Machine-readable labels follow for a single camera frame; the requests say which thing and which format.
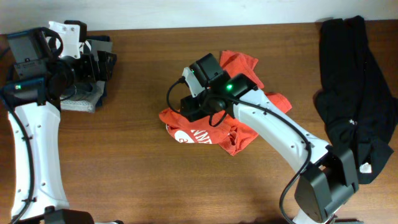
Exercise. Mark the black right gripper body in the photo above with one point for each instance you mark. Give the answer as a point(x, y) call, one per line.
point(199, 106)

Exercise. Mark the red orange soccer t-shirt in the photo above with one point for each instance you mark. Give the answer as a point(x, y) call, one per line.
point(231, 135)

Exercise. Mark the folded grey garment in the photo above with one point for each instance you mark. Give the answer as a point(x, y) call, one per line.
point(82, 96)

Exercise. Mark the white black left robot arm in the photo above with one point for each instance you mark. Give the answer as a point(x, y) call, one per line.
point(48, 61)

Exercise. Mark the folded navy garment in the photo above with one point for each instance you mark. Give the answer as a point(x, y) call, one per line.
point(100, 85)

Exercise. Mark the crumpled black garment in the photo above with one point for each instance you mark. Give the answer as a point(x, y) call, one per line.
point(355, 103)

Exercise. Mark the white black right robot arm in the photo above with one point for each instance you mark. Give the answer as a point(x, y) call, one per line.
point(325, 176)

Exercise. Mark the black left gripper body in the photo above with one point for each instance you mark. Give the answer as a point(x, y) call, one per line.
point(83, 69)

